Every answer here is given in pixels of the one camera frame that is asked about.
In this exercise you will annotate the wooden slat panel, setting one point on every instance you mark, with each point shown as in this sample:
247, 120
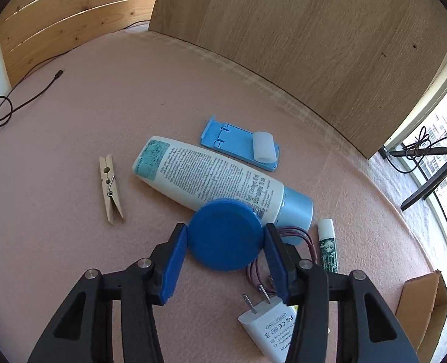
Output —
76, 15

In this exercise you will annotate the green lip balm stick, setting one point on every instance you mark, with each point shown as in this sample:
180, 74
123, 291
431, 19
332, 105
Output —
327, 249

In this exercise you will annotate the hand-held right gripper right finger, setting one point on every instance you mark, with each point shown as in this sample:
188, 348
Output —
278, 268

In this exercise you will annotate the white lotion tube blue cap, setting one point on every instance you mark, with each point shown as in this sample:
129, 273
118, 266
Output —
208, 177

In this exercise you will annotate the white power adapter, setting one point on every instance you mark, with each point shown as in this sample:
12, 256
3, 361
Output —
269, 329

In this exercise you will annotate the white translucent eraser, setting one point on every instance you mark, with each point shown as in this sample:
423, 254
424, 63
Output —
264, 147

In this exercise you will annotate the blue round lid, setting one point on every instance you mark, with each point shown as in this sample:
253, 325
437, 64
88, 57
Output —
223, 234

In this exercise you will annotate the blue phone stand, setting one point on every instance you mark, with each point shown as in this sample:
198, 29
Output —
231, 136

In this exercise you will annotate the cardboard box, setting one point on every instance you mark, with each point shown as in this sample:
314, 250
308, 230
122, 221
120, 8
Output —
416, 310

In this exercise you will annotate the large wooden board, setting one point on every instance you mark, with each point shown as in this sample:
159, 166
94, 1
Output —
303, 45

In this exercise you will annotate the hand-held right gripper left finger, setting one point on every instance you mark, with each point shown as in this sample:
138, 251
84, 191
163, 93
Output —
174, 268

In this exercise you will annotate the black tripod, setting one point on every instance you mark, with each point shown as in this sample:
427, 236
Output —
424, 190

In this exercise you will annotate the wooden clothespin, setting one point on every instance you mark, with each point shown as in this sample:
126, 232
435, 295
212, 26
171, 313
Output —
106, 170

